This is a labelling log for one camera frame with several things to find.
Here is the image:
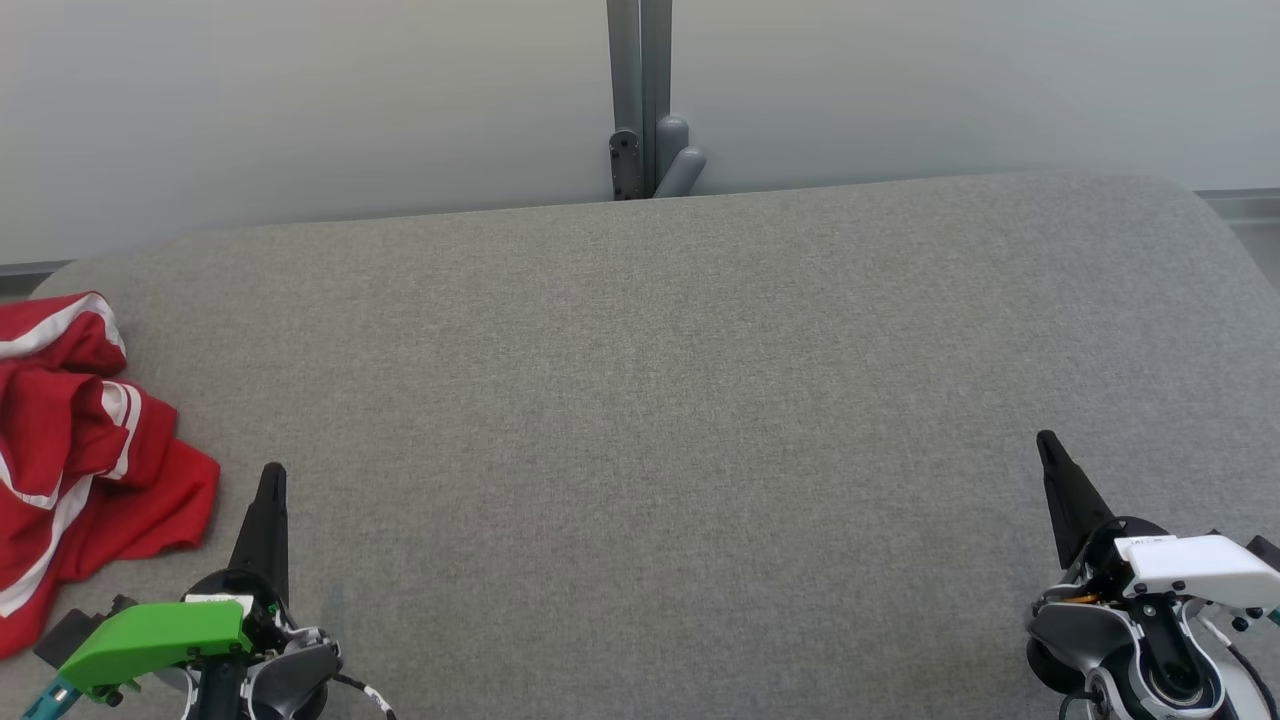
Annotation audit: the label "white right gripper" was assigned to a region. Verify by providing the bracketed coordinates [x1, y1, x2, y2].
[1036, 430, 1280, 611]

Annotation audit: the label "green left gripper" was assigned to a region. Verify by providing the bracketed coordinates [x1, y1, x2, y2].
[58, 462, 297, 720]

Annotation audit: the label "red shorts with white stripe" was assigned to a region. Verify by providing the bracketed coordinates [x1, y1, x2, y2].
[0, 368, 222, 661]

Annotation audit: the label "dark metal post bracket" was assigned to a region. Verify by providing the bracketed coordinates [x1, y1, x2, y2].
[609, 128, 644, 201]

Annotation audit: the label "grey partition base rail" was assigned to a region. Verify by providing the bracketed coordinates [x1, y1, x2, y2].
[1195, 188, 1280, 229]
[0, 260, 76, 298]

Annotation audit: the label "grey metal partition post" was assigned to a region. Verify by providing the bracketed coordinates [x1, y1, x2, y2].
[607, 0, 673, 201]

